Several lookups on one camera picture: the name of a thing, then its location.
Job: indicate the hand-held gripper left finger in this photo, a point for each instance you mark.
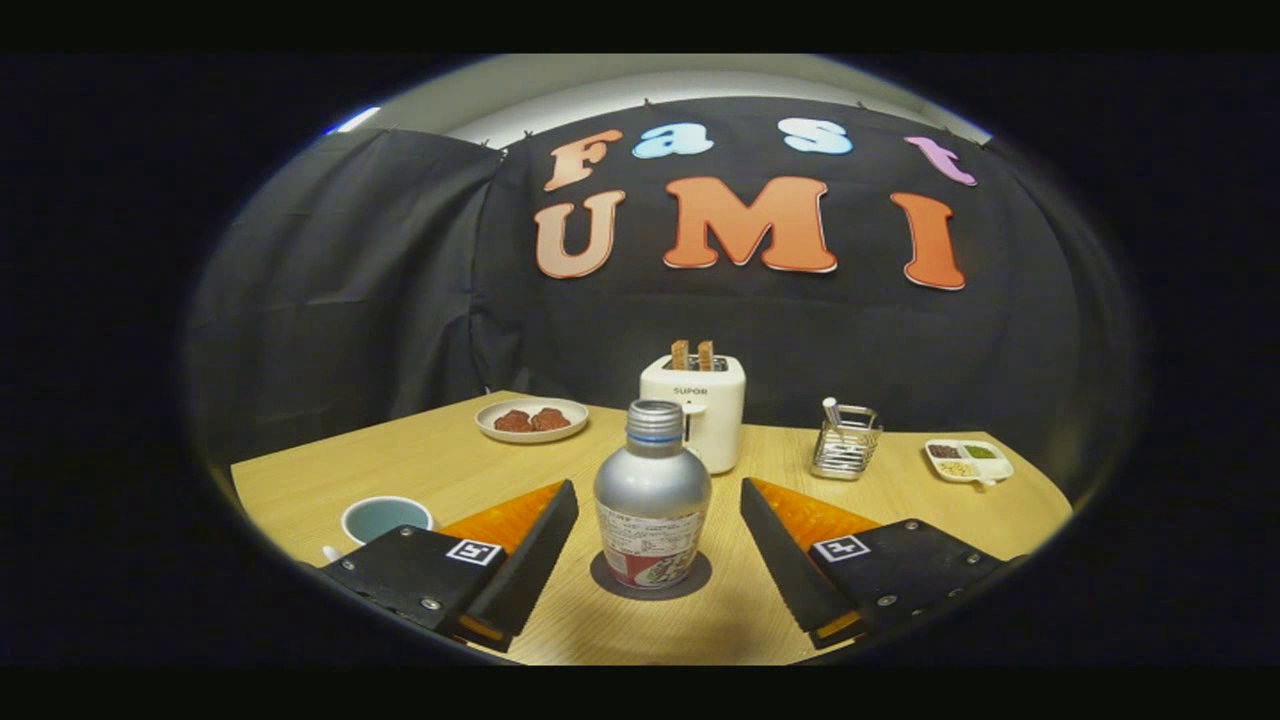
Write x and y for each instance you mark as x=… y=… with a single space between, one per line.
x=530 y=565

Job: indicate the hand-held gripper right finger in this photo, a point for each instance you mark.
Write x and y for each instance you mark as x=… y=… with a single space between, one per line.
x=780 y=565

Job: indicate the dark round coaster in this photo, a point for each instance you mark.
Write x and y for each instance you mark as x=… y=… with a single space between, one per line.
x=700 y=580

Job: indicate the silver juice bottle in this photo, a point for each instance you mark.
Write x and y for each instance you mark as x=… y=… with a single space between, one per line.
x=652 y=490

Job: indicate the white cup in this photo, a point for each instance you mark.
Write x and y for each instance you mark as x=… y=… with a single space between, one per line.
x=385 y=518

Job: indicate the wooden table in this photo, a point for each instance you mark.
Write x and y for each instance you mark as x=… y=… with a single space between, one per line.
x=450 y=470

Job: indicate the white round plate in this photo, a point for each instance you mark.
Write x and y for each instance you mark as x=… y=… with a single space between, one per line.
x=532 y=436

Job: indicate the brown meat piece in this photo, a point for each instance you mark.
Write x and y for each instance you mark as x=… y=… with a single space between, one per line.
x=550 y=419
x=513 y=421

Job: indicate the white toaster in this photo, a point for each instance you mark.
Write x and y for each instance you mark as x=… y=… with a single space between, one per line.
x=715 y=410

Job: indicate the white divided dish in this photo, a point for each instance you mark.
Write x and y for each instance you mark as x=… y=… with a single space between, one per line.
x=968 y=462

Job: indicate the brown toast slice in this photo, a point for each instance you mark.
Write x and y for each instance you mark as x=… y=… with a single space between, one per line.
x=706 y=355
x=680 y=354

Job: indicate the narrow ceiling light strip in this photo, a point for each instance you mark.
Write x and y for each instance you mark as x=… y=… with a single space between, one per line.
x=352 y=120

